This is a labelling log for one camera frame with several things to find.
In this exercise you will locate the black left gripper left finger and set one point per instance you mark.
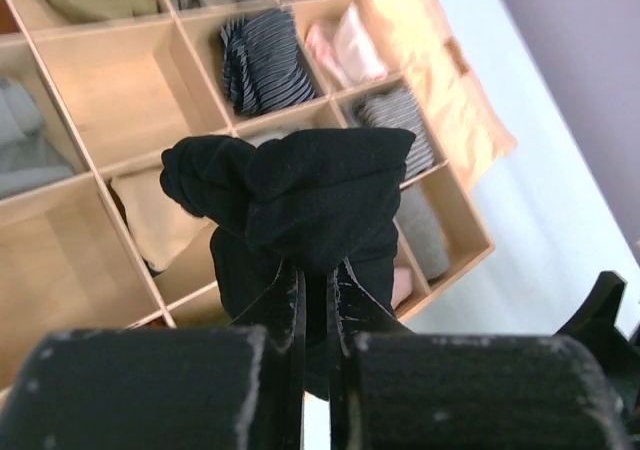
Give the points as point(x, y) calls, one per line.
point(223, 387)

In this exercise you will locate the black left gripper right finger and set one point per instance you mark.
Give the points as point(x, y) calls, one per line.
point(391, 388)

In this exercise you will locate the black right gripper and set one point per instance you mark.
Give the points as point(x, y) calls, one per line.
point(594, 326)

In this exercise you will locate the black garment pile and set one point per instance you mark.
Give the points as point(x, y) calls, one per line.
point(315, 198)

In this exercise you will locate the grey rolled underwear bottom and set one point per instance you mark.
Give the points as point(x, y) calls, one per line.
point(422, 231)

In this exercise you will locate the peach rolled underwear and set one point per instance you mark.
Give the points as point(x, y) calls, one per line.
point(160, 228)

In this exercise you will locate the peach underwear flat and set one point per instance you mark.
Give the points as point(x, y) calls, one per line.
point(416, 36)

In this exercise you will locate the grey striped rolled underwear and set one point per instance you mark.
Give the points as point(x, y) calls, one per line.
point(398, 109)

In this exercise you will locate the grey rolled underwear left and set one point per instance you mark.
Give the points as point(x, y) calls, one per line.
point(28, 160)

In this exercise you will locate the navy striped rolled underwear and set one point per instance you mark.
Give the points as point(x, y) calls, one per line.
point(261, 69)

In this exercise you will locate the pink white rolled underwear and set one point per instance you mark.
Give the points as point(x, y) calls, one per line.
point(345, 50)

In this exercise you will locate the wooden grid organizer tray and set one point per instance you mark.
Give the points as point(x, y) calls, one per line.
point(114, 96)

